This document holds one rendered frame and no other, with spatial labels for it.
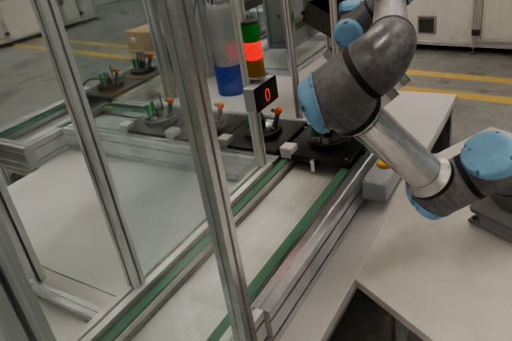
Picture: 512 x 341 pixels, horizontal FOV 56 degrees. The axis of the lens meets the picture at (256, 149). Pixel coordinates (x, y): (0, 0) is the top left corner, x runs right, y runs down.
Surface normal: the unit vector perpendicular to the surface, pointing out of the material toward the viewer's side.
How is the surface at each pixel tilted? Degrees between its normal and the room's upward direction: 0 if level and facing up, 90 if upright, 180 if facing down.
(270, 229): 0
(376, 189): 90
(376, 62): 66
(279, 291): 0
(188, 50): 90
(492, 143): 39
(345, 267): 0
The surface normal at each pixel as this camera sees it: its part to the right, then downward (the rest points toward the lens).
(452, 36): -0.62, 0.44
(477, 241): -0.14, -0.88
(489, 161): -0.60, -0.44
